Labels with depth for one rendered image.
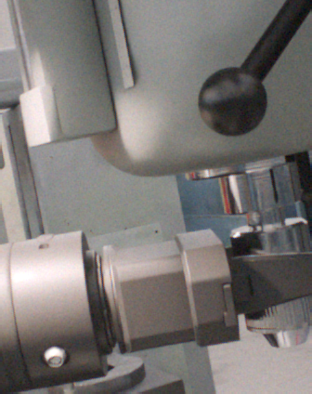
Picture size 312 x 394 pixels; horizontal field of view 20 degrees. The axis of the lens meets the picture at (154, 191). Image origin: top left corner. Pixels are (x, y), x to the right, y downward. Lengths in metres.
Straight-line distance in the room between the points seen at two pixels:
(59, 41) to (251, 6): 0.10
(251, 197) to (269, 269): 0.04
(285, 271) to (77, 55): 0.17
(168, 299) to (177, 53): 0.14
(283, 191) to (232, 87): 0.15
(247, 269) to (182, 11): 0.16
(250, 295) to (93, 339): 0.09
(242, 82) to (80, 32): 0.13
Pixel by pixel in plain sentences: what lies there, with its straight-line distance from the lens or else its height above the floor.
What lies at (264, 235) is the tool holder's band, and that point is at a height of 1.27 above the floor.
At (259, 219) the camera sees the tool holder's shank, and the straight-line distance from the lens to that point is 0.53.
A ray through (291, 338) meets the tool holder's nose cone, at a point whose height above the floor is 1.20.
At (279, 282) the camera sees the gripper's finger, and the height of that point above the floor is 1.24.
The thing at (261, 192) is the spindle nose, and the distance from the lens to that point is 0.51.
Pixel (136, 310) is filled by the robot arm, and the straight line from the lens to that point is 0.50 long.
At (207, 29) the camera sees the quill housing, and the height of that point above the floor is 1.38.
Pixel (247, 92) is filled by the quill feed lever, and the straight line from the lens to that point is 0.38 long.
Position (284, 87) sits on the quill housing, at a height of 1.34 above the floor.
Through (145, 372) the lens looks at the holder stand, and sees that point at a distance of 0.83.
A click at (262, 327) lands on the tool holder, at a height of 1.21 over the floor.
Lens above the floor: 1.33
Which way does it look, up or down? 3 degrees down
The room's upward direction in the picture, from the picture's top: 11 degrees counter-clockwise
